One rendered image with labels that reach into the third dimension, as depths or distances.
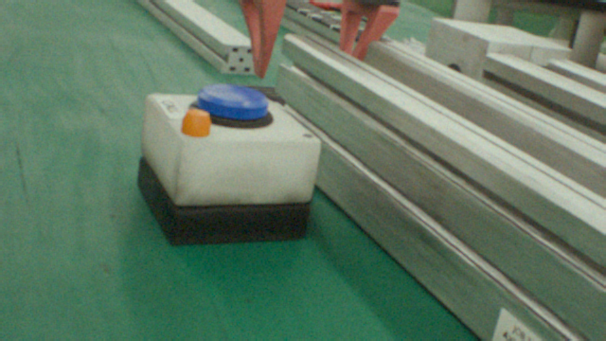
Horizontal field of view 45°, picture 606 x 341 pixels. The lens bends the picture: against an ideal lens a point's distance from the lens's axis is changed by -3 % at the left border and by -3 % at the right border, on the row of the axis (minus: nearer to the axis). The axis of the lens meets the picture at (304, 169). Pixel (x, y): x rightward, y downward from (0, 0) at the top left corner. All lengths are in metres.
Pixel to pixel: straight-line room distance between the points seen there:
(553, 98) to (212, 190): 0.30
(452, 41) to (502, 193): 0.36
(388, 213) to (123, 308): 0.16
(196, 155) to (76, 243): 0.08
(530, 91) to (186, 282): 0.36
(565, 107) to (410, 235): 0.23
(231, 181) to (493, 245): 0.14
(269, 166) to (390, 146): 0.07
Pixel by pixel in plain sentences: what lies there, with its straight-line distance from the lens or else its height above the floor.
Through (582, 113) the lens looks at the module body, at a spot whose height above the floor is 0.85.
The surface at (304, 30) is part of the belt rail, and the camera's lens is 1.03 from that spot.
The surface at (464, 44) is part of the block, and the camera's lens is 0.69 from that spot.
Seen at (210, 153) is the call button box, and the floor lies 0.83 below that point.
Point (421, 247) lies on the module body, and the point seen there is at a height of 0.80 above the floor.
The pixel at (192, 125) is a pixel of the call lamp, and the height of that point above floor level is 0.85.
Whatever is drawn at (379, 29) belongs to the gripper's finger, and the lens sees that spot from 0.63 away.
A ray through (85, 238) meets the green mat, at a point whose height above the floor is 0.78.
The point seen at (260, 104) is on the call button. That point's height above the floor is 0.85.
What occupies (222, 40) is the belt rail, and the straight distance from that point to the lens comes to 0.78.
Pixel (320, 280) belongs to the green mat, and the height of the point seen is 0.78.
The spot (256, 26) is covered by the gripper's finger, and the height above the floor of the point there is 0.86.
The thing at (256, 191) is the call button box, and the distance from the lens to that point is 0.40.
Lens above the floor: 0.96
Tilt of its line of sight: 20 degrees down
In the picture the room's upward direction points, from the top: 10 degrees clockwise
